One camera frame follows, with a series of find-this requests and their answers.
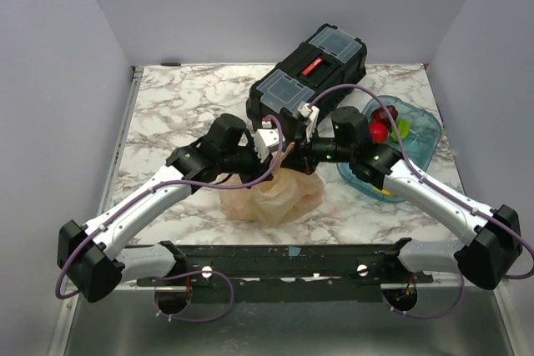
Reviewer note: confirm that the peach plastic bag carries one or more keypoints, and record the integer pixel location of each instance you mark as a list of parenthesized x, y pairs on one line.
[(290, 195)]

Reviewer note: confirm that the green fake starfruit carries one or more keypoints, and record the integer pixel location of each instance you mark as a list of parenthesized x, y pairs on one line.
[(401, 130)]

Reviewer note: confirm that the red fake apple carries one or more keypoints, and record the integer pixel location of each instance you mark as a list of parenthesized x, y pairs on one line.
[(379, 132)]

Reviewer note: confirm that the blue transparent fruit tray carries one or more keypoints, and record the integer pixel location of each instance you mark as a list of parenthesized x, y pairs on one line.
[(421, 144)]

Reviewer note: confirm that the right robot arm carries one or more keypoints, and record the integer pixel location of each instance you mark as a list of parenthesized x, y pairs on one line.
[(487, 239)]

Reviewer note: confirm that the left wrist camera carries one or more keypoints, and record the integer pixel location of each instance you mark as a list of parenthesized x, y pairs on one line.
[(268, 138)]

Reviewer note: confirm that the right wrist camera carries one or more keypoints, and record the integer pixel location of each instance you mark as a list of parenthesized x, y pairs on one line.
[(310, 114)]

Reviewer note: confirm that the dark red fake plum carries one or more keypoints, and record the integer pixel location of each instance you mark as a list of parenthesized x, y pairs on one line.
[(380, 115)]

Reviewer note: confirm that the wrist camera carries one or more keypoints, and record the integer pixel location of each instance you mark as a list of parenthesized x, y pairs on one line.
[(310, 114), (268, 138)]

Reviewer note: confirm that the black plastic toolbox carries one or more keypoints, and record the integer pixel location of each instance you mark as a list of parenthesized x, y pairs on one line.
[(328, 58)]

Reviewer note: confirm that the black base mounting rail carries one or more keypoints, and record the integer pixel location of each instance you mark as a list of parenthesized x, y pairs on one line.
[(286, 273)]

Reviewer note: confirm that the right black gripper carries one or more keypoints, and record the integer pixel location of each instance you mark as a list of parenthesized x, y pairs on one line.
[(301, 157)]

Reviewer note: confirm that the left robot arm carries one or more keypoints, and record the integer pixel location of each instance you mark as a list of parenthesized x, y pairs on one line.
[(95, 256)]

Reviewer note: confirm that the yellow fake banana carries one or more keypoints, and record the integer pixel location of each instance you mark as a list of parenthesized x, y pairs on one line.
[(384, 192)]

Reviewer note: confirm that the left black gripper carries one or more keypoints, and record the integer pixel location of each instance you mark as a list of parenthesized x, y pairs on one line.
[(259, 169)]

